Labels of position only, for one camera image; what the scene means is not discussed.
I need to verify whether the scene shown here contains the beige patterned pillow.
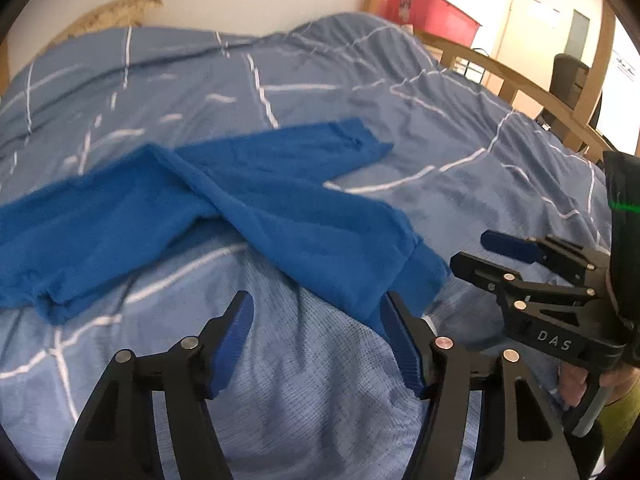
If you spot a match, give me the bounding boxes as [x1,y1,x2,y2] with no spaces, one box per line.
[42,0,164,51]

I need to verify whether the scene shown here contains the blue checked duvet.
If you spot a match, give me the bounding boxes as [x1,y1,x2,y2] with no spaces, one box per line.
[0,10,613,480]

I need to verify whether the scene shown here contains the person's right hand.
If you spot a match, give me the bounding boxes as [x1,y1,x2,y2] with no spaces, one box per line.
[556,362,640,408]

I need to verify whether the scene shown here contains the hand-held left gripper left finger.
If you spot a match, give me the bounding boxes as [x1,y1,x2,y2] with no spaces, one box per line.
[56,290,256,480]

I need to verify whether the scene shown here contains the black office chair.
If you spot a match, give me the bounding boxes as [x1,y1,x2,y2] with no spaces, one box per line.
[537,53,606,153]

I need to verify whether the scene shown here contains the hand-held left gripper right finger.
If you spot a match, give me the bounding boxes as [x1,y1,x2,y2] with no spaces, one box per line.
[380,290,581,480]

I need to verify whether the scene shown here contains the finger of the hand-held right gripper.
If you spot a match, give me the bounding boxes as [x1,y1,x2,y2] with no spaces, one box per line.
[480,230,612,286]
[449,251,601,321]

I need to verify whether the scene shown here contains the wooden bed frame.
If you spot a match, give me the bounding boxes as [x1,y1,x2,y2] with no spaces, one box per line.
[362,0,618,166]

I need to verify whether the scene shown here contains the black metal rack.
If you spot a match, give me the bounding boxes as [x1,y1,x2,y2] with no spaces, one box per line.
[452,47,490,86]

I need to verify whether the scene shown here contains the red storage box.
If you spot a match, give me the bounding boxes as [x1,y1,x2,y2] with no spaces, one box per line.
[384,0,483,46]

